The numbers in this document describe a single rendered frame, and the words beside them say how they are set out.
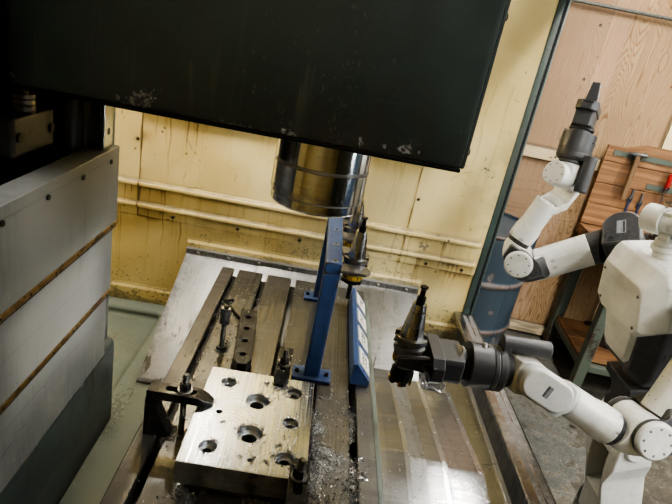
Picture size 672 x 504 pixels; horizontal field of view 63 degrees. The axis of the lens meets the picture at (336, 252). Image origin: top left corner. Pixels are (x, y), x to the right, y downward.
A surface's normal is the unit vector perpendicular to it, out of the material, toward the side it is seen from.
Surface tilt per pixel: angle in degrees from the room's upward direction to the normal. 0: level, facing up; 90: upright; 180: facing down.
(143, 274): 90
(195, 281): 24
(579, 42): 90
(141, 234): 90
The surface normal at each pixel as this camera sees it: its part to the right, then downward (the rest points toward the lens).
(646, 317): -0.72, 0.20
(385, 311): 0.17, -0.68
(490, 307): 0.17, 0.40
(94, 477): 0.18, -0.91
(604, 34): -0.11, 0.36
